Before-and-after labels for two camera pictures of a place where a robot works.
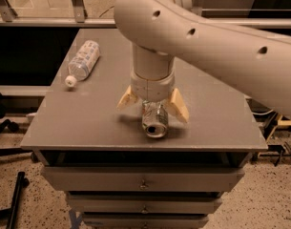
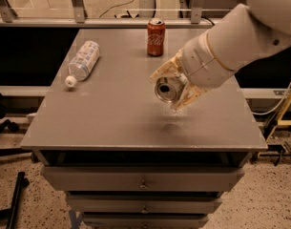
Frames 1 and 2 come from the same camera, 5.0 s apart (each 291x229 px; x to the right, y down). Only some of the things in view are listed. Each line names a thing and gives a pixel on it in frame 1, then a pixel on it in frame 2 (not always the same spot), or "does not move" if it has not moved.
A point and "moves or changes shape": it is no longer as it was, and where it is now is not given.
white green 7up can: x=155 y=119 moves or changes shape
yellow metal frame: x=281 y=122 does not move
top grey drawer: x=142 y=178 does not move
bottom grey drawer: x=145 y=220 does not move
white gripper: x=152 y=89 to x=199 y=62
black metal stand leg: x=22 y=182 does not move
